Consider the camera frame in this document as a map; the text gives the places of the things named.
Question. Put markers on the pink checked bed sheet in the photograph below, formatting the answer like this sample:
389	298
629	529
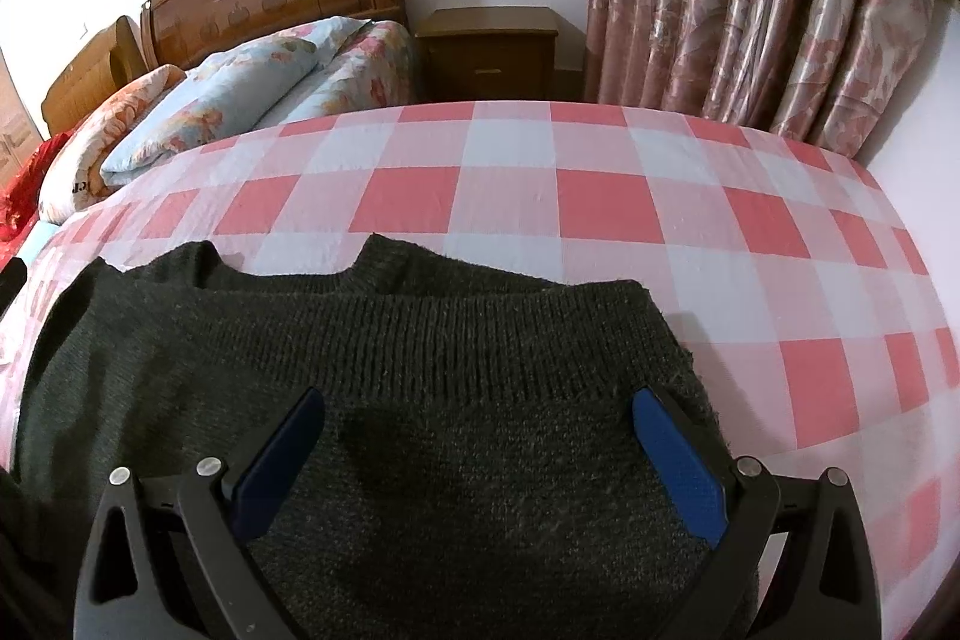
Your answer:
600	212

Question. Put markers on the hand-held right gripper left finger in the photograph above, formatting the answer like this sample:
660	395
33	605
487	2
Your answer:
274	467

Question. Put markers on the wooden nightstand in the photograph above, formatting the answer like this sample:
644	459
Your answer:
487	55

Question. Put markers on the orange floral pillow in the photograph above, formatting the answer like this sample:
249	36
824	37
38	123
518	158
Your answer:
97	145

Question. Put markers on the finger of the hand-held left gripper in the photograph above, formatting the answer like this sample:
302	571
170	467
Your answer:
10	284

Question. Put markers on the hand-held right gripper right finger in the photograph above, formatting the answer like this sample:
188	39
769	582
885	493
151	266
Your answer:
675	460

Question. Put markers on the light blue floral pillow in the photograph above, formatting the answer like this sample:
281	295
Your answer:
225	93

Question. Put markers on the red blanket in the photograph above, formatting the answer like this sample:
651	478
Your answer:
26	190

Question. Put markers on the small wooden headboard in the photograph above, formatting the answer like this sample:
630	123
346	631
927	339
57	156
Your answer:
82	78

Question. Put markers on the dark grey striped sweater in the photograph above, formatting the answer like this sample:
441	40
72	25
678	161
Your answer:
450	430

